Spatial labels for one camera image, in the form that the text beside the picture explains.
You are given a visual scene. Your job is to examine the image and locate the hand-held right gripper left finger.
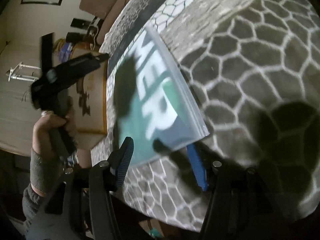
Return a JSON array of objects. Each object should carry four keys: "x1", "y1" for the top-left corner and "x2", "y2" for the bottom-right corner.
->
[{"x1": 26, "y1": 137, "x2": 134, "y2": 240}]

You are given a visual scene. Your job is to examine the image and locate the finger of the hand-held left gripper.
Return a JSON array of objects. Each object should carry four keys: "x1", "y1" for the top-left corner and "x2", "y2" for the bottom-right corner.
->
[{"x1": 94, "y1": 52, "x2": 110, "y2": 64}]

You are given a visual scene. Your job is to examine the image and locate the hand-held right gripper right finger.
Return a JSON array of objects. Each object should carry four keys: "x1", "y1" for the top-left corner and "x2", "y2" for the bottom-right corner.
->
[{"x1": 186, "y1": 144, "x2": 293, "y2": 240}]

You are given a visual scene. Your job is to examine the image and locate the brown cardboard box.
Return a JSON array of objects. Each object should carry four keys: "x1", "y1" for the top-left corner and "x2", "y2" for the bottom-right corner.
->
[{"x1": 64, "y1": 46, "x2": 109, "y2": 150}]

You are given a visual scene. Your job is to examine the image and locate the green packet with white letters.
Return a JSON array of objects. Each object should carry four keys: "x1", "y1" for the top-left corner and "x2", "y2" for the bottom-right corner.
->
[{"x1": 114, "y1": 22, "x2": 210, "y2": 168}]

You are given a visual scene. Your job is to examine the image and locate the person's left hand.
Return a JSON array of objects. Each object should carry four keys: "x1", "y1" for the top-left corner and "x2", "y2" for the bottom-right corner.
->
[{"x1": 32, "y1": 99, "x2": 79, "y2": 157}]

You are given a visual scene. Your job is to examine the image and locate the blue boxes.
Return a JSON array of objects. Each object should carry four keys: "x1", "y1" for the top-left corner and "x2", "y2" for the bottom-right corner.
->
[{"x1": 60, "y1": 42, "x2": 73, "y2": 55}]

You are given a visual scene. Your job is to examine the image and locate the black speaker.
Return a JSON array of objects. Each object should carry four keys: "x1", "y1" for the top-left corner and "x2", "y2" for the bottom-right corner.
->
[
  {"x1": 67, "y1": 32, "x2": 83, "y2": 42},
  {"x1": 71, "y1": 18, "x2": 89, "y2": 28}
]

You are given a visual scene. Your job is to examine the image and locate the white pole rack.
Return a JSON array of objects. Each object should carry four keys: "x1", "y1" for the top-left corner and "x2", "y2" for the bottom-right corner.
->
[{"x1": 6, "y1": 64, "x2": 40, "y2": 82}]

